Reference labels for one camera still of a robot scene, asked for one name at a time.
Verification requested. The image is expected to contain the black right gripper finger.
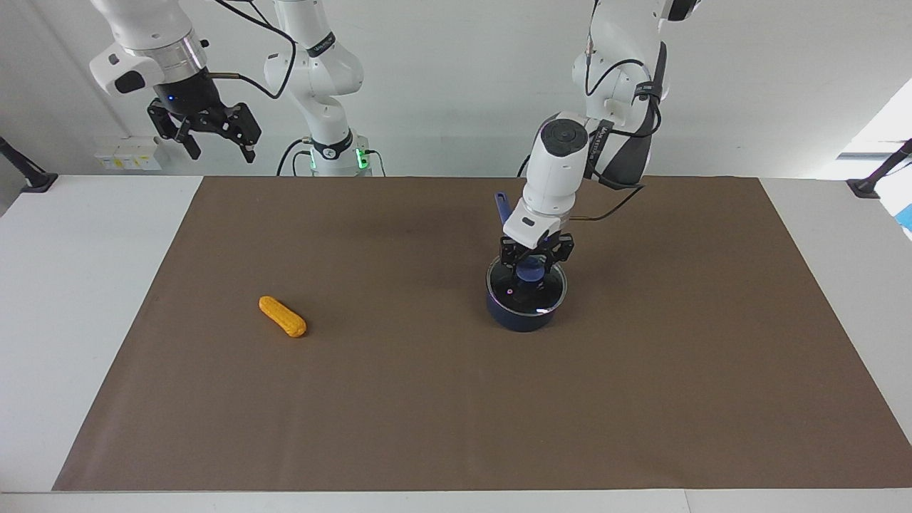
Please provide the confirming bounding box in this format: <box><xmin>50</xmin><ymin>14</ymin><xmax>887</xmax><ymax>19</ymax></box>
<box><xmin>147</xmin><ymin>100</ymin><xmax>202</xmax><ymax>160</ymax></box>
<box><xmin>221</xmin><ymin>102</ymin><xmax>262</xmax><ymax>164</ymax></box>

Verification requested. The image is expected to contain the glass lid with blue knob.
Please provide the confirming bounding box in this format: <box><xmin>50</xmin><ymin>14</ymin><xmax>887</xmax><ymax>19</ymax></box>
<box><xmin>487</xmin><ymin>256</ymin><xmax>568</xmax><ymax>316</ymax></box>

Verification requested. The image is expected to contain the yellow corn cob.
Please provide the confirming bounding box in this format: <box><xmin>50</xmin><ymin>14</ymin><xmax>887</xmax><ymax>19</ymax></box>
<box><xmin>258</xmin><ymin>295</ymin><xmax>308</xmax><ymax>338</ymax></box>

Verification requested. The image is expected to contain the black clamp stand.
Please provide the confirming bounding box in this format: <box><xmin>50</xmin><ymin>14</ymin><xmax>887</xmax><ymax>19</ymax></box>
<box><xmin>846</xmin><ymin>139</ymin><xmax>912</xmax><ymax>200</ymax></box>
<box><xmin>0</xmin><ymin>135</ymin><xmax>59</xmax><ymax>194</ymax></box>

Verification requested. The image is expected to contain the brown table mat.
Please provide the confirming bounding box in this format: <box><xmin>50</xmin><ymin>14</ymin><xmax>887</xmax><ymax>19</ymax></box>
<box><xmin>51</xmin><ymin>176</ymin><xmax>912</xmax><ymax>492</ymax></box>

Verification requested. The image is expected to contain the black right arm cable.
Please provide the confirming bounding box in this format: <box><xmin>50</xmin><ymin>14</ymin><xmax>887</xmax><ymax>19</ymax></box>
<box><xmin>207</xmin><ymin>0</ymin><xmax>296</xmax><ymax>99</ymax></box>

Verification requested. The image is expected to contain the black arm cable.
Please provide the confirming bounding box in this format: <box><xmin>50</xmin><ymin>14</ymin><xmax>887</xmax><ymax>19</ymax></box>
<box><xmin>207</xmin><ymin>0</ymin><xmax>296</xmax><ymax>99</ymax></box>
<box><xmin>570</xmin><ymin>39</ymin><xmax>667</xmax><ymax>223</ymax></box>

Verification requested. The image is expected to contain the white wall socket box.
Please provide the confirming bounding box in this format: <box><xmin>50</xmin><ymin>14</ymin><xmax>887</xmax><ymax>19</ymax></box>
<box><xmin>94</xmin><ymin>135</ymin><xmax>163</xmax><ymax>172</ymax></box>

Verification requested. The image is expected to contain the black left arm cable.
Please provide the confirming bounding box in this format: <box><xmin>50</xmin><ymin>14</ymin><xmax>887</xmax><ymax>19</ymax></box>
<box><xmin>570</xmin><ymin>39</ymin><xmax>667</xmax><ymax>223</ymax></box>

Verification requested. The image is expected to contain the black right base cable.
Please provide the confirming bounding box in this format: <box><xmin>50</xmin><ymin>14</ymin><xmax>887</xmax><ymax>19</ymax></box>
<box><xmin>276</xmin><ymin>138</ymin><xmax>314</xmax><ymax>177</ymax></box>

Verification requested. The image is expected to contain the blue saucepan with handle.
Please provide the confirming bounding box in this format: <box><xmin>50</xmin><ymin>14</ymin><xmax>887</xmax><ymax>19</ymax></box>
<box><xmin>485</xmin><ymin>191</ymin><xmax>569</xmax><ymax>333</ymax></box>

